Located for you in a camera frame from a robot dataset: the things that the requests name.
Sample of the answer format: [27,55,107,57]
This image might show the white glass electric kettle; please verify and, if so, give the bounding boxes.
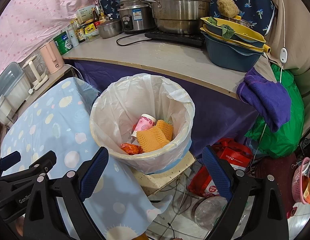
[22,55,49,91]

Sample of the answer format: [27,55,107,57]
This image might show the clear food container green lid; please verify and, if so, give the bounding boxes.
[85,30,101,43]

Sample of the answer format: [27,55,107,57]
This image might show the pink plastic basket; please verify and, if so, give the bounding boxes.
[291,157,310,205]

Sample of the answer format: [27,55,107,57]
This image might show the blue plastic basin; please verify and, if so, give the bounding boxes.
[204,34,265,73]

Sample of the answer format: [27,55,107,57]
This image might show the beige curtain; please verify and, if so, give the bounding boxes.
[261,0,310,76]

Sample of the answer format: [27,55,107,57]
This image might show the white seasoning bottle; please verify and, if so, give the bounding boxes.
[67,27,80,48]

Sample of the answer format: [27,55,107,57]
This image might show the green vegetable leaves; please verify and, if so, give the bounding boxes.
[207,17,235,40]

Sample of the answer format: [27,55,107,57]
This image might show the dark sauce bottle white label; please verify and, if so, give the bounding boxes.
[75,24,86,43]

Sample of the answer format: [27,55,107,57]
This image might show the green plastic bag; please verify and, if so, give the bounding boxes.
[245,64,306,159]

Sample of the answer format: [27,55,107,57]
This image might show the red shopping bag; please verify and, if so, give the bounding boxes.
[187,137,254,198]

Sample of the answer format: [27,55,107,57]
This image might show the cream plastic waste bin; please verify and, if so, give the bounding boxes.
[90,80,196,175]

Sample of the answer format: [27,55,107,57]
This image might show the loofah sponge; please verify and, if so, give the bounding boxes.
[216,0,240,19]

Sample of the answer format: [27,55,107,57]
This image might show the cream cardboard box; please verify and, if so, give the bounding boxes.
[75,5,96,24]

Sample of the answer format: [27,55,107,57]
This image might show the black induction cooker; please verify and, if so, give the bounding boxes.
[144,30,206,48]

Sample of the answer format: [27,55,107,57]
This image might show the steel rice cooker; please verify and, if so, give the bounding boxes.
[117,0,157,34]

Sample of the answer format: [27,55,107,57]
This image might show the white dish box clear lid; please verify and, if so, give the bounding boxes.
[0,62,29,111]

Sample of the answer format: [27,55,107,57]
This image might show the large steel steamer pot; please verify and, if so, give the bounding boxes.
[147,0,222,34]

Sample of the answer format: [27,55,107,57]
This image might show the white cord switch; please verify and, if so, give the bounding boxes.
[275,0,289,67]

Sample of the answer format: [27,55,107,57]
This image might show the small steel pot with lid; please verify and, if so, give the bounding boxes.
[96,19,122,39]

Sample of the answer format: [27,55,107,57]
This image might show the flowered paper cup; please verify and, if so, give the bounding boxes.
[131,114,156,139]

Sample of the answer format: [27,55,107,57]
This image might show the orange patterned snack wrapper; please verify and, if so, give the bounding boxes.
[121,142,144,156]

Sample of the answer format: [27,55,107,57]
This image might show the green tin can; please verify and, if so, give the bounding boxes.
[53,30,73,56]

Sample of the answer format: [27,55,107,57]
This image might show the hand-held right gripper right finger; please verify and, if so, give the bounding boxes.
[202,145,290,240]

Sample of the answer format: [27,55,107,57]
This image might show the black power cable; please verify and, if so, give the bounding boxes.
[116,32,156,47]

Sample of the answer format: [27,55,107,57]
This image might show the orange foam fruit net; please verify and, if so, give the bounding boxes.
[155,119,174,140]
[136,126,171,153]

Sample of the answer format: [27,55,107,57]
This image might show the yellow strainer basin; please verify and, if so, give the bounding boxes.
[200,27,271,54]
[200,17,267,48]

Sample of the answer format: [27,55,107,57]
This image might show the pink electric kettle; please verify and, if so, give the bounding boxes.
[39,40,64,75]

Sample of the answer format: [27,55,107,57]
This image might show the steel bowl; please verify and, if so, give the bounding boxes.
[221,15,256,29]

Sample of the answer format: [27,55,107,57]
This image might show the trash bin with white liner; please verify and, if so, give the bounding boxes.
[89,73,196,175]

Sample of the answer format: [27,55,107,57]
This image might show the purple towel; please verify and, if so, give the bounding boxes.
[236,69,292,133]

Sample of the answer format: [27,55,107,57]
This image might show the cream plastic stool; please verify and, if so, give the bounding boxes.
[131,152,196,197]

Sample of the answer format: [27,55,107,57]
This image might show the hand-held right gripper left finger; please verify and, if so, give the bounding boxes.
[24,146,109,240]

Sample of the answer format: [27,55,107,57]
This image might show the pink dotted cloth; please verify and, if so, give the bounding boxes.
[0,0,101,78]

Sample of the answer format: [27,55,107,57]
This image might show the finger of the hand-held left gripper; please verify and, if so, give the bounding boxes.
[27,151,57,178]
[0,151,22,178]

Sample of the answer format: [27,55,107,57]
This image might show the blue dotted tablecloth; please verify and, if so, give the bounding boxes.
[0,77,173,240]

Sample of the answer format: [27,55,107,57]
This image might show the tall soy sauce bottle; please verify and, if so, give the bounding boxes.
[91,7,101,22]

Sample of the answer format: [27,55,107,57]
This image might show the purple counter skirt cloth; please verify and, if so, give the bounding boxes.
[72,60,261,156]

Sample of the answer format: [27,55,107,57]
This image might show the maroon cloth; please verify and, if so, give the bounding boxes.
[253,152,298,181]

